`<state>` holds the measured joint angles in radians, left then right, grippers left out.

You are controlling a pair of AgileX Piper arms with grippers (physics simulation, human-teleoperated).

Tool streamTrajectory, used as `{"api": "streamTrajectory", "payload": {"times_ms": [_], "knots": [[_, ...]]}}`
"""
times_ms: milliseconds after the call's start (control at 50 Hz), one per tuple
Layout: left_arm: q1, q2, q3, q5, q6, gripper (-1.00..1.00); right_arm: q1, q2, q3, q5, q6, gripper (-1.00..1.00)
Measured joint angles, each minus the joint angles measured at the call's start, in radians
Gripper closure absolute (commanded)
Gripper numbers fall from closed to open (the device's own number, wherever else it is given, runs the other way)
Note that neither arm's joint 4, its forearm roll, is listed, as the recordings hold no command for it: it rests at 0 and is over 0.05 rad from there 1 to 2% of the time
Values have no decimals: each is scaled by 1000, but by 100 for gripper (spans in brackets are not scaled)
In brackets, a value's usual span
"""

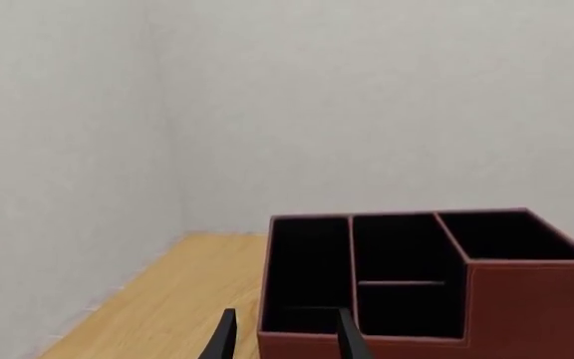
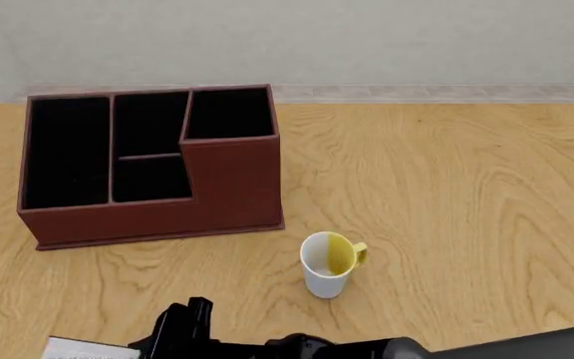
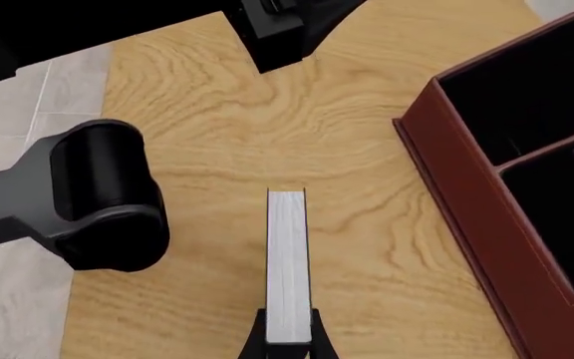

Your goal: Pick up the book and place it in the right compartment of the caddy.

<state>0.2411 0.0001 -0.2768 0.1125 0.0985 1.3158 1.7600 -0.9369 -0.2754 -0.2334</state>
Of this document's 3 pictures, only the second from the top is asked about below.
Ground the red-brown desk caddy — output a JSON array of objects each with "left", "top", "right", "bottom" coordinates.
[{"left": 16, "top": 84, "right": 286, "bottom": 251}]

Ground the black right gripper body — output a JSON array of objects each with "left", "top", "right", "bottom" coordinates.
[{"left": 127, "top": 296, "right": 266, "bottom": 359}]

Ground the white book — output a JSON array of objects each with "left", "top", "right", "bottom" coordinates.
[{"left": 42, "top": 335, "right": 138, "bottom": 359}]

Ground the white and yellow mug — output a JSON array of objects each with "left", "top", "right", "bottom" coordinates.
[{"left": 299, "top": 230, "right": 369, "bottom": 300}]

